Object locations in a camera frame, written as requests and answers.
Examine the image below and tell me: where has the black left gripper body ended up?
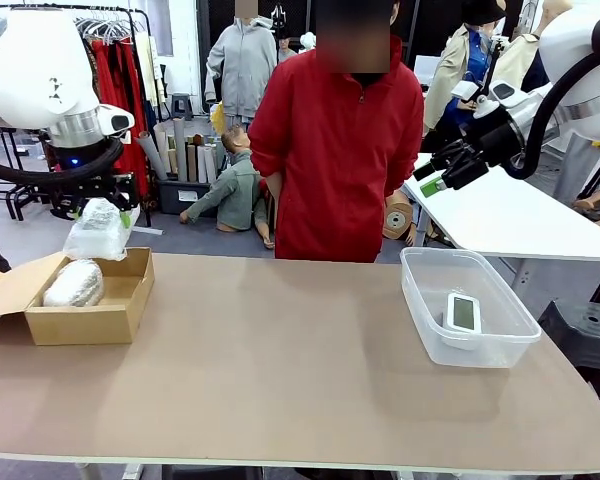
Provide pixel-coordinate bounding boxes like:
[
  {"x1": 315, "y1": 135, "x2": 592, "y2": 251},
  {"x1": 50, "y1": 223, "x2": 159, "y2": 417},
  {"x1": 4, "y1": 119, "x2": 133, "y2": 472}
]
[{"x1": 47, "y1": 141, "x2": 140, "y2": 200}]

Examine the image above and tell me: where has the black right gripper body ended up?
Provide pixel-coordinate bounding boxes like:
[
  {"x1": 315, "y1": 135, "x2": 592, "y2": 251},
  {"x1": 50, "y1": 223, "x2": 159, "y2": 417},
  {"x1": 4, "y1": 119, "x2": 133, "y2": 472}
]
[{"x1": 471, "y1": 118, "x2": 527, "y2": 170}]

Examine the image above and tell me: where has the bubble-wrapped printed clock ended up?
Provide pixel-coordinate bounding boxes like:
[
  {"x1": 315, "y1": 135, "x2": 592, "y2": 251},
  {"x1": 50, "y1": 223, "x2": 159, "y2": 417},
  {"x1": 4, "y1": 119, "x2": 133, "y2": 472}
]
[{"x1": 62, "y1": 197, "x2": 129, "y2": 262}]

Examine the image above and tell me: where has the rounded bubble-wrapped clock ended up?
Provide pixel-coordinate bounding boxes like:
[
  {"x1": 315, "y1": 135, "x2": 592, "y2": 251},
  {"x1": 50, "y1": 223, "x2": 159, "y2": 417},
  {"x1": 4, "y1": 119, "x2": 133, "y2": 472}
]
[{"x1": 42, "y1": 258, "x2": 105, "y2": 308}]

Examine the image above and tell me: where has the white digital clock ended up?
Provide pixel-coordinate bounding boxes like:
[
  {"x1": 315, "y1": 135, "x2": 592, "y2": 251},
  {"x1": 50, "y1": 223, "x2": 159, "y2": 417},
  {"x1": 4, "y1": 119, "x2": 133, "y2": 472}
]
[{"x1": 442, "y1": 293, "x2": 484, "y2": 351}]

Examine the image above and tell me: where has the person's right forearm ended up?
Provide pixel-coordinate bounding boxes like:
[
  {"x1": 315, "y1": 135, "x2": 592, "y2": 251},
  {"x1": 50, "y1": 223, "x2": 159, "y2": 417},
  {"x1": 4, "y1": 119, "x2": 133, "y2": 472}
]
[{"x1": 265, "y1": 172, "x2": 287, "y2": 224}]

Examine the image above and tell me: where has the dark grey storage bin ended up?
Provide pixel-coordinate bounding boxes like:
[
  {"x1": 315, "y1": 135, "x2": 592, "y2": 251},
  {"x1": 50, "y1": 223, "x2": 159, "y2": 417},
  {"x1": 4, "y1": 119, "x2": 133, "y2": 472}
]
[{"x1": 157, "y1": 177, "x2": 216, "y2": 216}]

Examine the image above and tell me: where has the leaning grey cardboard tube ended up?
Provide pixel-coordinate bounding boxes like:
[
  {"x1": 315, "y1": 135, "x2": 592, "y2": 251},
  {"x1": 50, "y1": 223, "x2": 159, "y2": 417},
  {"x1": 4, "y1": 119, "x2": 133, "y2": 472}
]
[{"x1": 134, "y1": 130, "x2": 169, "y2": 181}]

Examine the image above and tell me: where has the cream paper roll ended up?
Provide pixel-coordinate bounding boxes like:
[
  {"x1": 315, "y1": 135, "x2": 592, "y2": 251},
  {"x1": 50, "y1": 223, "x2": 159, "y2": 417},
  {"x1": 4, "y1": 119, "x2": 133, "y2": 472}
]
[{"x1": 153, "y1": 122, "x2": 175, "y2": 174}]

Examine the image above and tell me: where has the tall grey cardboard tube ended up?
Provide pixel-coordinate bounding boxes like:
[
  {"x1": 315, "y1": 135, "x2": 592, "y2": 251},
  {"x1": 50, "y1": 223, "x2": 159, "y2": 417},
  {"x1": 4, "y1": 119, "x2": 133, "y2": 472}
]
[{"x1": 173, "y1": 117, "x2": 188, "y2": 182}]

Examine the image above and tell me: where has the brown paper spool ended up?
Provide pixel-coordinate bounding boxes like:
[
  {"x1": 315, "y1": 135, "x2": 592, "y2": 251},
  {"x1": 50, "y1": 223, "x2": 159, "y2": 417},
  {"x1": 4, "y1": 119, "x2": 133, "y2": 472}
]
[{"x1": 381, "y1": 189, "x2": 415, "y2": 241}]

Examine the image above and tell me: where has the black tripod stand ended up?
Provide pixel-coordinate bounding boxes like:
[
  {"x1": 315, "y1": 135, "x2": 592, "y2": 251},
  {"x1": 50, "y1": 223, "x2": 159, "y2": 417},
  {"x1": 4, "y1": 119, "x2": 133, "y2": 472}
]
[{"x1": 482, "y1": 37, "x2": 511, "y2": 101}]

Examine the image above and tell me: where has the mannequin cream jacket navy dress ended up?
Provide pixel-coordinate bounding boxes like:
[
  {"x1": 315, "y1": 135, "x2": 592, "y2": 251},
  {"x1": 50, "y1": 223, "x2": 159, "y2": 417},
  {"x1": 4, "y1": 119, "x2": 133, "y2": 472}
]
[{"x1": 497, "y1": 0, "x2": 551, "y2": 99}]

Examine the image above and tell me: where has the white rectangular box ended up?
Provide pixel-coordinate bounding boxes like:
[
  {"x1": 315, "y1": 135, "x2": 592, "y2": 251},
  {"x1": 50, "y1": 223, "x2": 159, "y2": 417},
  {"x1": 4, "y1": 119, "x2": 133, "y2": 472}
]
[{"x1": 412, "y1": 54, "x2": 444, "y2": 86}]

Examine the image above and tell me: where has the mannequin beige coat blue shirt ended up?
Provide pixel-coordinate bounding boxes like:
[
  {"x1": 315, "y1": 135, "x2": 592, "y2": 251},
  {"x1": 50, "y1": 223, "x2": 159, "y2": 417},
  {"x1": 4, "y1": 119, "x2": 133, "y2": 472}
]
[{"x1": 422, "y1": 0, "x2": 506, "y2": 146}]

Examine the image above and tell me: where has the white paper roll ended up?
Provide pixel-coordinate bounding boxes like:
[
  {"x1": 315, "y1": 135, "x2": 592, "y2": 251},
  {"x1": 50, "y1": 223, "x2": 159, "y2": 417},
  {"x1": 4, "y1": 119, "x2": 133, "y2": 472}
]
[{"x1": 197, "y1": 143, "x2": 219, "y2": 184}]

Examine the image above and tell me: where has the seated mannequin green shirt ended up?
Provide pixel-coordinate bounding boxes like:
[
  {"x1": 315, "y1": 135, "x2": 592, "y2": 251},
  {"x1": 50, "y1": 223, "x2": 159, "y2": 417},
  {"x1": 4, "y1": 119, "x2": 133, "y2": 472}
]
[{"x1": 179, "y1": 127, "x2": 277, "y2": 250}]

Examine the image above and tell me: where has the red hanging dress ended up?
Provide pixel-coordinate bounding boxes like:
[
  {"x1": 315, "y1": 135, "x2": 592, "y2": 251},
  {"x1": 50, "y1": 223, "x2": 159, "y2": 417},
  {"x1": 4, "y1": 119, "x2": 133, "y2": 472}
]
[{"x1": 90, "y1": 39, "x2": 149, "y2": 186}]

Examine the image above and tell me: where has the grey step stool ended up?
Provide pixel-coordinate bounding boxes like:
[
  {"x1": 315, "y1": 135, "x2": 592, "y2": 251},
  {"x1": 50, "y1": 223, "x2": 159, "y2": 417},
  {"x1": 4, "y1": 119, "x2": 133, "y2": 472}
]
[{"x1": 169, "y1": 92, "x2": 195, "y2": 121}]

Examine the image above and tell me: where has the person in red jacket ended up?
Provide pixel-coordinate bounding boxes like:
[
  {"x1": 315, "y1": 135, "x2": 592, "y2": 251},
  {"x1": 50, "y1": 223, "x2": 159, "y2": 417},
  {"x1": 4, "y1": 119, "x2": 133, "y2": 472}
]
[{"x1": 248, "y1": 0, "x2": 425, "y2": 264}]

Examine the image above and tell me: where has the open cardboard box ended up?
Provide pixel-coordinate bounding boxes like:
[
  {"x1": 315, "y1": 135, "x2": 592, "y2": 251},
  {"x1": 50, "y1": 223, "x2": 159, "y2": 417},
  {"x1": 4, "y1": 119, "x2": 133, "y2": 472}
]
[{"x1": 0, "y1": 247, "x2": 156, "y2": 347}]

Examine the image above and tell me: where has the yellow bag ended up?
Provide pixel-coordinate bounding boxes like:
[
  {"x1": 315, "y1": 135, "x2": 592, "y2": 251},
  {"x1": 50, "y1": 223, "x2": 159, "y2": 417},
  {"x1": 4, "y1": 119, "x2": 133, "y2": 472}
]
[{"x1": 210, "y1": 99, "x2": 229, "y2": 130}]

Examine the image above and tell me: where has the cream hanging garment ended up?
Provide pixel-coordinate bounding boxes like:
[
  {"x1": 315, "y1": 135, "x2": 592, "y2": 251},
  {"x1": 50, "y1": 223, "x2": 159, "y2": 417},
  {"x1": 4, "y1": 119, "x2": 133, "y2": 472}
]
[{"x1": 133, "y1": 32, "x2": 160, "y2": 104}]

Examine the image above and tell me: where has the clear plastic container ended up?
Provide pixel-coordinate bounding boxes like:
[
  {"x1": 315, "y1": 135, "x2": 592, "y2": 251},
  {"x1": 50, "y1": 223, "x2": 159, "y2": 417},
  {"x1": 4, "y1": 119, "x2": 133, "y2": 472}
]
[{"x1": 399, "y1": 245, "x2": 543, "y2": 370}]

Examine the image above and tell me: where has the mannequin in grey hoodie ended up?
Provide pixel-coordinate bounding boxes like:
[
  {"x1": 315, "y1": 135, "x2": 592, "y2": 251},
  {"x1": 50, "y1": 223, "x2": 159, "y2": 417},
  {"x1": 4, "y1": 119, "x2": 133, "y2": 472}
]
[{"x1": 203, "y1": 14, "x2": 280, "y2": 126}]

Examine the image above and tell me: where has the black plastic stool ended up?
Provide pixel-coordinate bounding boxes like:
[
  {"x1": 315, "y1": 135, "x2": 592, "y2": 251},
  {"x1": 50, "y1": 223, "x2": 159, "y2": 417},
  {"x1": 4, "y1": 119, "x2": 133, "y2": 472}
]
[{"x1": 537, "y1": 298, "x2": 600, "y2": 401}]

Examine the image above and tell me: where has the right arm black hose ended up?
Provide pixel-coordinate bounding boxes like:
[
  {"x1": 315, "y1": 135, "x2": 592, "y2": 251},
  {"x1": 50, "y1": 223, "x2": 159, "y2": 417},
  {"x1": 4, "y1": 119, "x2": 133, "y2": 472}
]
[{"x1": 499, "y1": 49, "x2": 600, "y2": 181}]

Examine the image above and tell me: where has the arm black hose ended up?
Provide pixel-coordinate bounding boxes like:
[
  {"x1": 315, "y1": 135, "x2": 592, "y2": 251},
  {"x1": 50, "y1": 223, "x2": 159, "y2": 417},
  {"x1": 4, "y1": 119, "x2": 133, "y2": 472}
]
[
  {"x1": 499, "y1": 49, "x2": 600, "y2": 181},
  {"x1": 0, "y1": 137, "x2": 126, "y2": 185}
]

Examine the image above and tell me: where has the left arm black hose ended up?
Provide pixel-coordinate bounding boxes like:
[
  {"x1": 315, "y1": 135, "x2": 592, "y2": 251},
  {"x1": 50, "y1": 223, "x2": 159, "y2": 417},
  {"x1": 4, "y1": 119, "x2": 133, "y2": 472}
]
[{"x1": 0, "y1": 137, "x2": 126, "y2": 185}]

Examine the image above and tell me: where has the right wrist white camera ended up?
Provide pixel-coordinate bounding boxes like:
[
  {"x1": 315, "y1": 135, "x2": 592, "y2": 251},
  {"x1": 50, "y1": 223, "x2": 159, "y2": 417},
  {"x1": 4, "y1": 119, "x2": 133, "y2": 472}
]
[{"x1": 451, "y1": 79, "x2": 501, "y2": 120}]

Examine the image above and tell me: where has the white table leg frame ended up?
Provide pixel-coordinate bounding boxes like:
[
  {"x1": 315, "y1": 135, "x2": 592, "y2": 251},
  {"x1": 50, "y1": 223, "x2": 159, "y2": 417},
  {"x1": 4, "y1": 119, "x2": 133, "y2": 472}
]
[{"x1": 74, "y1": 462, "x2": 146, "y2": 480}]

